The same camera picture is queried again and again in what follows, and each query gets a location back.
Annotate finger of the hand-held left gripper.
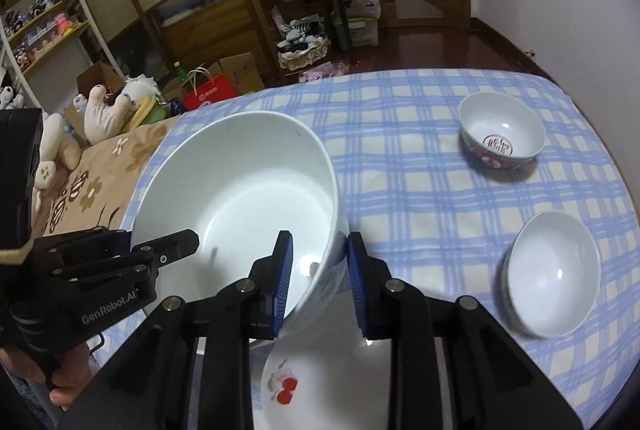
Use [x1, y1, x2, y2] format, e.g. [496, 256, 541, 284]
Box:
[130, 229, 201, 267]

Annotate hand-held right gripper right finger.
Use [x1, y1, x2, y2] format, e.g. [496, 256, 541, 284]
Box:
[348, 232, 584, 430]

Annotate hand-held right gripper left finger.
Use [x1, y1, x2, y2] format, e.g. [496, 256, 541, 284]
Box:
[57, 231, 294, 430]

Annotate large white bowl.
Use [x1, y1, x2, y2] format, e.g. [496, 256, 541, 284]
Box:
[129, 111, 351, 351]

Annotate white cherry print plate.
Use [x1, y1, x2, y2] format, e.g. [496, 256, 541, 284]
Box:
[252, 325, 398, 430]

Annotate small plain white bowl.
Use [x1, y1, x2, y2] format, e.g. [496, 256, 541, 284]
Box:
[501, 211, 602, 339]

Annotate red seal print bowl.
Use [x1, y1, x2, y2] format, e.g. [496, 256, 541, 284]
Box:
[458, 92, 546, 171]

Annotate person's left hand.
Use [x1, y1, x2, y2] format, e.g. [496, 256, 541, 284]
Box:
[0, 341, 97, 412]

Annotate blue checked cloth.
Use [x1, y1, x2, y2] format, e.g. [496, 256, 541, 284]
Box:
[90, 68, 640, 430]

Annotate brown flower blanket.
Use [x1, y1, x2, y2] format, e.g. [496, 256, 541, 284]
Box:
[30, 115, 181, 241]

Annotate yellow green cushion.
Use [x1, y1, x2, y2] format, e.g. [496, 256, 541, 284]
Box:
[125, 97, 171, 131]

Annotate cream plush toy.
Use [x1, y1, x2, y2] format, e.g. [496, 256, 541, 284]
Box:
[32, 110, 81, 215]

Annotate pink white plush toy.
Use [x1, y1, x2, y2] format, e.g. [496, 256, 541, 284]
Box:
[74, 84, 138, 145]

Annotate red paper bag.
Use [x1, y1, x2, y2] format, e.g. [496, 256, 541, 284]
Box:
[182, 68, 236, 111]

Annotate white haired plush toy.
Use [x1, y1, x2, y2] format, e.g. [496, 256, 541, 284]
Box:
[125, 74, 161, 103]

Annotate open cardboard box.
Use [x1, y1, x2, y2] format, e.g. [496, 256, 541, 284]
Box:
[62, 60, 126, 131]

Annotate pink packet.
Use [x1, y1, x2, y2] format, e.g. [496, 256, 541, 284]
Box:
[299, 62, 348, 83]

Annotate wicker basket with socks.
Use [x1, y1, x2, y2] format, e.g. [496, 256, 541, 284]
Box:
[276, 17, 331, 70]

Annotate wooden toy shelf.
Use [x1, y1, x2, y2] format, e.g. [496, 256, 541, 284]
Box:
[0, 0, 96, 75]

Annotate clear plastic storage box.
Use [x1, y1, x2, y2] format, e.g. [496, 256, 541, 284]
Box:
[345, 0, 382, 48]

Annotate small black table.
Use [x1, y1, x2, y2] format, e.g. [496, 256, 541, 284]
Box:
[287, 0, 381, 50]

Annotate white frame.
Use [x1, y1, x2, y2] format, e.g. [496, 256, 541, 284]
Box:
[0, 0, 126, 111]

